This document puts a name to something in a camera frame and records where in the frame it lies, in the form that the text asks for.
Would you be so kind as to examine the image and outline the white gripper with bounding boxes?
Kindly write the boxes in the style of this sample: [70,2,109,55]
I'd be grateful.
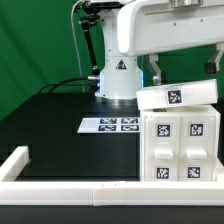
[117,0,224,85]

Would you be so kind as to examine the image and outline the white block with markers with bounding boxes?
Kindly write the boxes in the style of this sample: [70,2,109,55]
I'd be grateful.
[136,79,218,110]

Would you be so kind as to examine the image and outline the white door panel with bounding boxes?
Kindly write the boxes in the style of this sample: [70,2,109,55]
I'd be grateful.
[142,112,180,181]
[179,112,216,181]

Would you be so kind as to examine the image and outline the white cabinet body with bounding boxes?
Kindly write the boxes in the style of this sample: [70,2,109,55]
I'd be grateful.
[140,105,220,182]

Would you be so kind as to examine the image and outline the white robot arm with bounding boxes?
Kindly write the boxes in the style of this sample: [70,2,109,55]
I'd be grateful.
[82,0,224,101]

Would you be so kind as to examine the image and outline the white U-shaped fence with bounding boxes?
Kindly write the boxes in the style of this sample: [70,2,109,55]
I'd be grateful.
[0,146,224,206]

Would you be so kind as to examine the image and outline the black cable bundle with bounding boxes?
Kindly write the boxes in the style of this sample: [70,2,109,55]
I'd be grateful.
[37,77,101,95]

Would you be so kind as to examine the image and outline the white marker base plate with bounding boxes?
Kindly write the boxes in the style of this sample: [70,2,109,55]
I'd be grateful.
[78,117,140,134]

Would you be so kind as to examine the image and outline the grey cable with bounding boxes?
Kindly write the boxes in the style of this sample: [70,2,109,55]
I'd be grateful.
[70,0,86,94]

